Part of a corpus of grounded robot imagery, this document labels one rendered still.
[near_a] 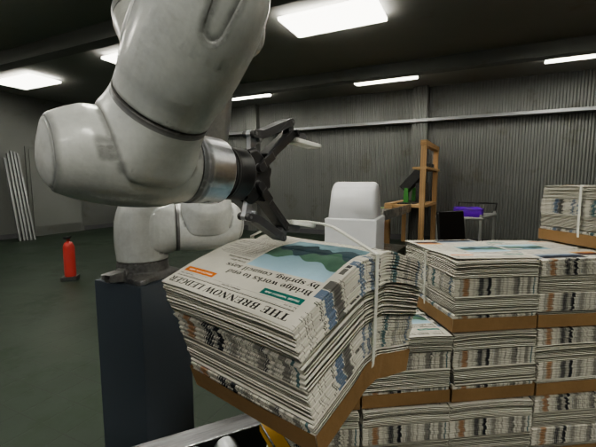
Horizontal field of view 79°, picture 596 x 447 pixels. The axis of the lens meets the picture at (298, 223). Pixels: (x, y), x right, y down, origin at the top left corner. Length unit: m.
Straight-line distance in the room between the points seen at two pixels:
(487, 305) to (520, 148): 7.42
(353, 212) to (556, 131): 5.51
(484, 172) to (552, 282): 7.20
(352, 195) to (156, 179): 3.71
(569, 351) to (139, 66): 1.46
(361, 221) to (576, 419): 2.79
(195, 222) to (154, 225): 0.12
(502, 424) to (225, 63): 1.37
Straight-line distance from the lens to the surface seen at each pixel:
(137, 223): 1.17
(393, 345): 0.75
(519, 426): 1.53
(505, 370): 1.43
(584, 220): 1.70
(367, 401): 1.26
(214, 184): 0.47
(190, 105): 0.36
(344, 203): 4.07
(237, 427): 0.86
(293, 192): 9.55
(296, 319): 0.46
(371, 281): 0.60
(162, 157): 0.39
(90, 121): 0.40
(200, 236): 1.19
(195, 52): 0.34
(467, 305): 1.27
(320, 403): 0.56
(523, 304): 1.37
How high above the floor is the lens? 1.30
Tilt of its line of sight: 6 degrees down
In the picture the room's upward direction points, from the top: straight up
